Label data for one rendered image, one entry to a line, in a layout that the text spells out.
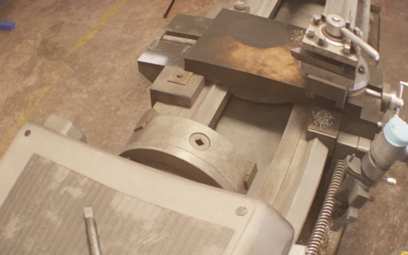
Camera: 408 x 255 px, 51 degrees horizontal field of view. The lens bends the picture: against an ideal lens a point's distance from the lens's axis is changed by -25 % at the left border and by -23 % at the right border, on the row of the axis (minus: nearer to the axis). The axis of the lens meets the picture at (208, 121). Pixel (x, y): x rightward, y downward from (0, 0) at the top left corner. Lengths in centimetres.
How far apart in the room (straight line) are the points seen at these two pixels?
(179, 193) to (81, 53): 265
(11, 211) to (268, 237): 38
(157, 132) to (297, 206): 49
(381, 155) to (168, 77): 72
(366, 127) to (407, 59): 199
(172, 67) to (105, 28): 191
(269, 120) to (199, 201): 101
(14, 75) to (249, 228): 284
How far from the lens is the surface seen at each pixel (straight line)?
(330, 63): 132
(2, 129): 296
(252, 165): 100
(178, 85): 154
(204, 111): 151
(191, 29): 177
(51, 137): 80
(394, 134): 120
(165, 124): 95
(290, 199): 130
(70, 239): 66
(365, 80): 153
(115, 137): 265
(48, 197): 71
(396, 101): 161
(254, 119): 166
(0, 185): 76
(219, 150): 93
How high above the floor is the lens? 188
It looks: 44 degrees down
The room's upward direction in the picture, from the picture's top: 2 degrees counter-clockwise
